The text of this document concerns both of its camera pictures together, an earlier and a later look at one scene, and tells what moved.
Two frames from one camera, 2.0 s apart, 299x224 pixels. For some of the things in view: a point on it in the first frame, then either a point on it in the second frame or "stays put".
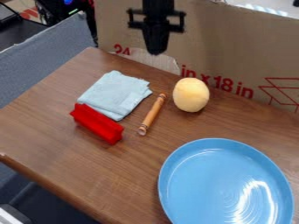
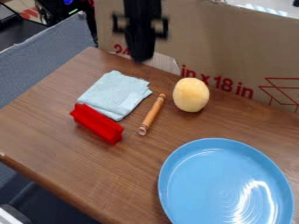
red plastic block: (95, 122) stays put
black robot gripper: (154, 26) to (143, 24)
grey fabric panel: (29, 62) stays put
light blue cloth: (115, 95) stays put
